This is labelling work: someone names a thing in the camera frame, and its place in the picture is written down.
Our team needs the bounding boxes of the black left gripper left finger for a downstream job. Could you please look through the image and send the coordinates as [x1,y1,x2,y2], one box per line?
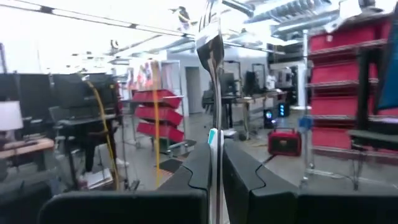
[36,142,213,224]

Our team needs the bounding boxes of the yellow hanging hose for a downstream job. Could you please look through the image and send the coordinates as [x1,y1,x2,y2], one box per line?
[85,80,121,191]

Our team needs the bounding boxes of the white box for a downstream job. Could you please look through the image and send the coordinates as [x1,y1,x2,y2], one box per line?
[0,101,24,131]

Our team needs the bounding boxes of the wooden table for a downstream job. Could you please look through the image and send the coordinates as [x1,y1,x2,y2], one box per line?
[0,138,55,159]

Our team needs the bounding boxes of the person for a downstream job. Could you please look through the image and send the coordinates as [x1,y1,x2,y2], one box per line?
[266,73,277,91]

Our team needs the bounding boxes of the shelf with red bins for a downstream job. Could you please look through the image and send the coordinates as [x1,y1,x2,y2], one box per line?
[306,17,398,159]

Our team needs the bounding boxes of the metal spoon teal handle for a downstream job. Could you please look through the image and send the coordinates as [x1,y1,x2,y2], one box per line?
[195,0,225,224]

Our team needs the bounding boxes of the computer tower with blue light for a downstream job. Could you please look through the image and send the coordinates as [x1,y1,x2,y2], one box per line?
[277,102,290,118]
[262,108,276,129]

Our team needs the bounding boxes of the rack with red bins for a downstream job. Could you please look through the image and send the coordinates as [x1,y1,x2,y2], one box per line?
[132,89,186,144]

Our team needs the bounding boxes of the yellow post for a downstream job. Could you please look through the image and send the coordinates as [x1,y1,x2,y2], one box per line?
[150,62,162,189]

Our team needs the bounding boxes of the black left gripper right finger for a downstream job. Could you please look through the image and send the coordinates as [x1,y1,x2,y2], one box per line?
[221,139,398,224]

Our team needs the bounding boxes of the desk with monitors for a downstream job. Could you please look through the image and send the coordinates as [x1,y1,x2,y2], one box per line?
[201,71,289,131]

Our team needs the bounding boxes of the blue screen monitor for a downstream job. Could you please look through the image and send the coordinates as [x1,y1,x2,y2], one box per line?
[374,6,398,111]

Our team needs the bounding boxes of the red case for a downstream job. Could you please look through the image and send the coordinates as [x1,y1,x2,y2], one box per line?
[267,128,303,157]

